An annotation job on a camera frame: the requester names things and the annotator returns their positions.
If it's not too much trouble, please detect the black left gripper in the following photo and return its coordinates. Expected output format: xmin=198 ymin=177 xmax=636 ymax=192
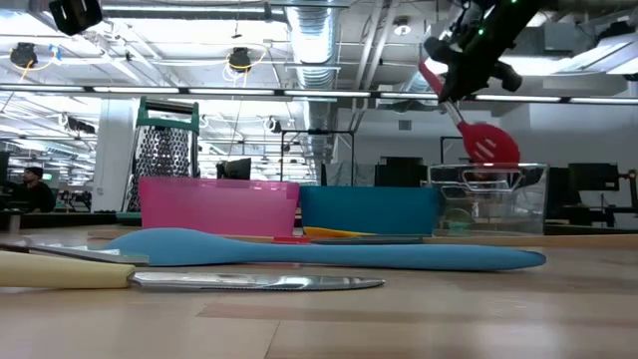
xmin=48 ymin=0 xmax=104 ymax=37

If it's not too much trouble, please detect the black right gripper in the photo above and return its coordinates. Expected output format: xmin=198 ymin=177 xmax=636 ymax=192
xmin=423 ymin=34 xmax=523 ymax=104

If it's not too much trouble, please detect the red slotted spatula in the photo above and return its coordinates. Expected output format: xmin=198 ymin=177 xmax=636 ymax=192
xmin=417 ymin=57 xmax=522 ymax=166

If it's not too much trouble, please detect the blue silicone spoon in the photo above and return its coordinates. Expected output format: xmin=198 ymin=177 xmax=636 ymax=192
xmin=102 ymin=227 xmax=548 ymax=273

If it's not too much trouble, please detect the yellow-handled knife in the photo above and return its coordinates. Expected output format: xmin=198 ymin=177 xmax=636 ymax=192
xmin=0 ymin=248 xmax=387 ymax=293

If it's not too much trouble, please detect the small teal kitchen tool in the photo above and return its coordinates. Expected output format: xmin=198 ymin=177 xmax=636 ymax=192
xmin=442 ymin=207 xmax=474 ymax=232

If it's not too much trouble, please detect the black ceiling device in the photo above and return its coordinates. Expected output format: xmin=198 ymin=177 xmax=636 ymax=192
xmin=227 ymin=46 xmax=253 ymax=72
xmin=8 ymin=41 xmax=39 ymax=70

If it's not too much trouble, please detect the dark monitor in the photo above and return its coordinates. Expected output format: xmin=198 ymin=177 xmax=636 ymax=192
xmin=373 ymin=157 xmax=430 ymax=188

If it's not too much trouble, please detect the clear plastic bin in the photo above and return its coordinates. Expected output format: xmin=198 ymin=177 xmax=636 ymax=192
xmin=428 ymin=163 xmax=549 ymax=236

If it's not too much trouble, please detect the blue plastic bin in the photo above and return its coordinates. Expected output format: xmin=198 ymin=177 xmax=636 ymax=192
xmin=299 ymin=184 xmax=441 ymax=237

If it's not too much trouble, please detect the teal-framed metal box grater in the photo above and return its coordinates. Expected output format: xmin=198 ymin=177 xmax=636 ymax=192
xmin=115 ymin=96 xmax=201 ymax=224

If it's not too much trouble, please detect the wide black monitor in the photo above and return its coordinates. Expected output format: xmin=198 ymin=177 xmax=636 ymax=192
xmin=567 ymin=162 xmax=622 ymax=193

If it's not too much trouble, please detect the person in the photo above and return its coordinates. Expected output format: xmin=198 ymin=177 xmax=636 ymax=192
xmin=1 ymin=166 xmax=57 ymax=214

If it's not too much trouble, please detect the small black monitor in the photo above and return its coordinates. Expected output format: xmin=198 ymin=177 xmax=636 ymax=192
xmin=215 ymin=157 xmax=253 ymax=181

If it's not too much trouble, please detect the pink translucent plastic bin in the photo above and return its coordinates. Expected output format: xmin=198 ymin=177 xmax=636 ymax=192
xmin=138 ymin=177 xmax=301 ymax=238

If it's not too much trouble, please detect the black stand frame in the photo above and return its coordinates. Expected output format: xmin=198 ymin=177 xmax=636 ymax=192
xmin=279 ymin=129 xmax=356 ymax=186
xmin=440 ymin=135 xmax=465 ymax=166

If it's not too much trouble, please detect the silver air duct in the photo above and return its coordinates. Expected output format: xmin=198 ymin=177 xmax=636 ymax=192
xmin=284 ymin=0 xmax=341 ymax=134

